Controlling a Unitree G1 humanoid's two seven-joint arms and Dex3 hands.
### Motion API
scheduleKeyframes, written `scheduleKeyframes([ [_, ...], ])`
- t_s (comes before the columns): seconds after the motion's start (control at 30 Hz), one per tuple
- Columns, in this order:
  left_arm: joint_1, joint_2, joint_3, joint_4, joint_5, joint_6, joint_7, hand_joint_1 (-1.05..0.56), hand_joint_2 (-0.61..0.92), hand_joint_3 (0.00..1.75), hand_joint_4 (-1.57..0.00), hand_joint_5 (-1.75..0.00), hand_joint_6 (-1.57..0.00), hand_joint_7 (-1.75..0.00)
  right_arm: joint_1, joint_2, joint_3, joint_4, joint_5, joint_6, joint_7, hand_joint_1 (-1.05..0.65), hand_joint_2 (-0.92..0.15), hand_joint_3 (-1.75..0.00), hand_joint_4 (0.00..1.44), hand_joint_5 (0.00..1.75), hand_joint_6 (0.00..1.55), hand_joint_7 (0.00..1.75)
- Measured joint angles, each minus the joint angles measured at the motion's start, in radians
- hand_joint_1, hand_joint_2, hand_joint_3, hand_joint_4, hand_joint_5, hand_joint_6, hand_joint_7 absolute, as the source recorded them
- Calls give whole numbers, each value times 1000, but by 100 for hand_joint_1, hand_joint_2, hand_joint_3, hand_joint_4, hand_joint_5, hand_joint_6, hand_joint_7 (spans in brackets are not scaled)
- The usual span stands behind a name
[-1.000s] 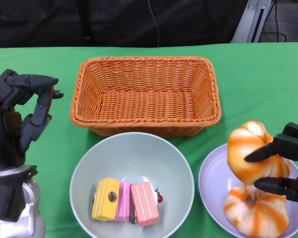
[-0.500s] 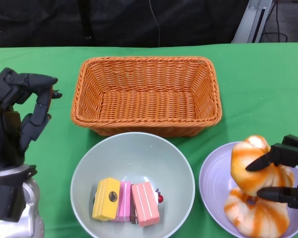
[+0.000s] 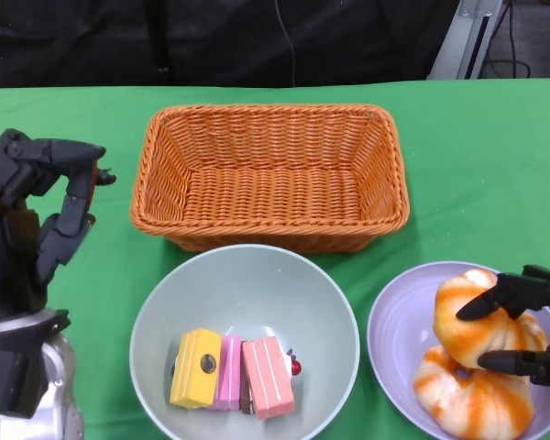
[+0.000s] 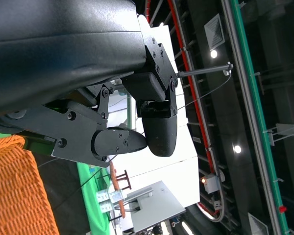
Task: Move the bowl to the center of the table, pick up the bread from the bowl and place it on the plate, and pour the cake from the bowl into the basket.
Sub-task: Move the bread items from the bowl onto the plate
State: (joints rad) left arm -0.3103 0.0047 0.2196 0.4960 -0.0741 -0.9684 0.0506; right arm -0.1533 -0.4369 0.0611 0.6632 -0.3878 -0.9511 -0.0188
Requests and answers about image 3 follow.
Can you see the round pumpkin shaped bread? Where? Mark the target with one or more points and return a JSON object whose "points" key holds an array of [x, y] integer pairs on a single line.
{"points": [[458, 339]]}

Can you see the grey metal bowl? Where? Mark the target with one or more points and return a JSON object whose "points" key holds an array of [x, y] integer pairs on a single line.
{"points": [[247, 284]]}

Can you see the white round plate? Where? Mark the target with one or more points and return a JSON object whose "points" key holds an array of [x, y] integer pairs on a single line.
{"points": [[394, 321]]}

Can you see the yellow cake block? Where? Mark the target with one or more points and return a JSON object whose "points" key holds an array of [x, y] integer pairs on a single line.
{"points": [[194, 366]]}

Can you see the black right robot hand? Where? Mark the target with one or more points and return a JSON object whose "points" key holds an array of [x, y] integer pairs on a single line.
{"points": [[531, 289]]}

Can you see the dark brown chocolate cake slice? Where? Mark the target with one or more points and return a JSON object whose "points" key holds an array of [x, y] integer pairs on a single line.
{"points": [[246, 396]]}

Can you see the grey aluminium frame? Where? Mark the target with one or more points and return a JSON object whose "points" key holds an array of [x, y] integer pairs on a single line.
{"points": [[463, 41]]}

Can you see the red brown cake slice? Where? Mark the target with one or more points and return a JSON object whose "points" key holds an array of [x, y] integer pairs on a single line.
{"points": [[268, 376]]}

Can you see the long orange striped bread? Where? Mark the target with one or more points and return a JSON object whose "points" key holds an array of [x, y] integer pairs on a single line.
{"points": [[476, 403]]}

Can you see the orange wicker basket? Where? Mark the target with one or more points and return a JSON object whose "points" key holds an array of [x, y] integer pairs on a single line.
{"points": [[275, 201]]}

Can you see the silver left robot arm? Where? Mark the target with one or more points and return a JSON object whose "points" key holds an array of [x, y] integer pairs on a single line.
{"points": [[41, 389]]}

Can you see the green tablecloth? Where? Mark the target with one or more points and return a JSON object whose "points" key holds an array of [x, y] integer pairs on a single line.
{"points": [[463, 160]]}

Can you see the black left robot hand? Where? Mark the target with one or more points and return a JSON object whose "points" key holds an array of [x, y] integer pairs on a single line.
{"points": [[9, 256]]}

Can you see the black backdrop curtain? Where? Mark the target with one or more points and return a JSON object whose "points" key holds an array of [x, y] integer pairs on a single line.
{"points": [[119, 41]]}

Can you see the pink cake slice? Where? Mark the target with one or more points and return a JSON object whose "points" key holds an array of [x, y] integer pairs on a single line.
{"points": [[229, 371]]}

